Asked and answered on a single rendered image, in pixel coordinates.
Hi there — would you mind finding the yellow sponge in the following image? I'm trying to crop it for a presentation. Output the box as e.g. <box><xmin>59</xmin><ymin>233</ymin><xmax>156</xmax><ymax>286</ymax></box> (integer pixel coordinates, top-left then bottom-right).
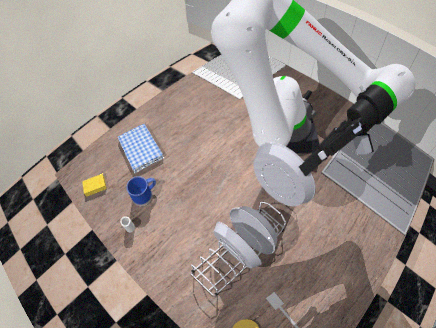
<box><xmin>82</xmin><ymin>174</ymin><xmax>107</xmax><ymax>196</ymax></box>

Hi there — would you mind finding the white tiled wall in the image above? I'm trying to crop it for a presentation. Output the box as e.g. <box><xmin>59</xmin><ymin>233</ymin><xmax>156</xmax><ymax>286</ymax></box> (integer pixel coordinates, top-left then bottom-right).
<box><xmin>185</xmin><ymin>0</ymin><xmax>436</xmax><ymax>177</ymax></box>

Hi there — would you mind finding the yellow flat round disc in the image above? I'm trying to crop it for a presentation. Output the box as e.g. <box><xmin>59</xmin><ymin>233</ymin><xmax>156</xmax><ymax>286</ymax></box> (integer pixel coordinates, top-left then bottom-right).
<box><xmin>233</xmin><ymin>319</ymin><xmax>259</xmax><ymax>328</ymax></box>

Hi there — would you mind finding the blue checked towel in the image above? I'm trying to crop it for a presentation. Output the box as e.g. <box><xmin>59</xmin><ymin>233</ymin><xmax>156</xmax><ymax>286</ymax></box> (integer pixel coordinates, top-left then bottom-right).
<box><xmin>118</xmin><ymin>124</ymin><xmax>164</xmax><ymax>173</ymax></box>

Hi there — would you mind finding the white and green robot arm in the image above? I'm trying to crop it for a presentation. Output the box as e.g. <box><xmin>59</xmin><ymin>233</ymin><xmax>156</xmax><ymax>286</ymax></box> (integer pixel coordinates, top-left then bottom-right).
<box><xmin>211</xmin><ymin>0</ymin><xmax>415</xmax><ymax>147</ymax></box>

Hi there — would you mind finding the blue mug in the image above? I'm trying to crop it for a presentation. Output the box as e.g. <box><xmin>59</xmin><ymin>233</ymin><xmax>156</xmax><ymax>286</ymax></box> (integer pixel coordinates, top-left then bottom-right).
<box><xmin>126</xmin><ymin>176</ymin><xmax>156</xmax><ymax>206</ymax></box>

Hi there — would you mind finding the grey ribbed draining mat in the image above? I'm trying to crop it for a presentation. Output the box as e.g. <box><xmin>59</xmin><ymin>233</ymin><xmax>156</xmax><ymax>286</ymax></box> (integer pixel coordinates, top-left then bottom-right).
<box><xmin>192</xmin><ymin>54</ymin><xmax>286</xmax><ymax>99</ymax></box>

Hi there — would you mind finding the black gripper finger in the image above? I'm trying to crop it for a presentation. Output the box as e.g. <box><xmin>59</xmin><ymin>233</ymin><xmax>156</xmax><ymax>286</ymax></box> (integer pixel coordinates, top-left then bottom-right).
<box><xmin>299</xmin><ymin>119</ymin><xmax>363</xmax><ymax>176</ymax></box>
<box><xmin>304</xmin><ymin>120</ymin><xmax>346</xmax><ymax>162</ymax></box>

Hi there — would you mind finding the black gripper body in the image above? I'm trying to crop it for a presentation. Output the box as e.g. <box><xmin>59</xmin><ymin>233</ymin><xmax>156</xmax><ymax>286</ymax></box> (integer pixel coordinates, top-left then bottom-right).
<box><xmin>344</xmin><ymin>99</ymin><xmax>379</xmax><ymax>132</ymax></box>

